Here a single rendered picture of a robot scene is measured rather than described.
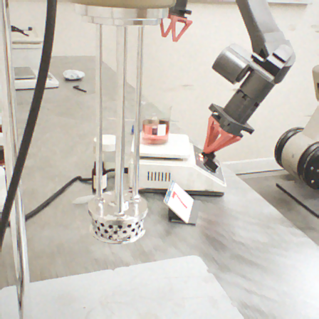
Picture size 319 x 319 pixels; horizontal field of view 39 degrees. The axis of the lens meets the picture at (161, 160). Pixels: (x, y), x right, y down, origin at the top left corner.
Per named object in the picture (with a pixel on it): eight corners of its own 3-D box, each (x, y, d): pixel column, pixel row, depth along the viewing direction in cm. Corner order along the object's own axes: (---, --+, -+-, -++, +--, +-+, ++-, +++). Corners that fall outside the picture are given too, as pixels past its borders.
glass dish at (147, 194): (120, 204, 88) (120, 193, 87) (136, 193, 92) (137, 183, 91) (144, 212, 85) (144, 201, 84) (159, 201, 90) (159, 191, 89)
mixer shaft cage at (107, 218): (137, 211, 57) (144, 2, 47) (154, 240, 51) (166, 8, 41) (82, 218, 55) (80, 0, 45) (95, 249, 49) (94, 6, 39)
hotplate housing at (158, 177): (218, 171, 104) (222, 138, 101) (225, 198, 92) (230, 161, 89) (122, 166, 104) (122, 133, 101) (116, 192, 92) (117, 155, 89)
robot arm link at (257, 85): (277, 80, 89) (280, 80, 94) (249, 59, 90) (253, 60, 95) (255, 108, 91) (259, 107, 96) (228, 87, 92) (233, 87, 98)
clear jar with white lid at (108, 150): (112, 165, 104) (113, 132, 101) (125, 175, 100) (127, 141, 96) (89, 170, 101) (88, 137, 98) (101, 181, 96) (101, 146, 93)
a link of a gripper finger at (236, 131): (185, 139, 98) (210, 105, 95) (205, 145, 103) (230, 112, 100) (202, 159, 94) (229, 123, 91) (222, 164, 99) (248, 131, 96)
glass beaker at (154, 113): (174, 141, 97) (176, 102, 94) (163, 151, 91) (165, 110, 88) (144, 135, 99) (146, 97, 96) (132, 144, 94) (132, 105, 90)
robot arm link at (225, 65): (296, 50, 92) (280, 75, 100) (250, 18, 94) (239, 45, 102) (263, 86, 87) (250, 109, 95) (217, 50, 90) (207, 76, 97)
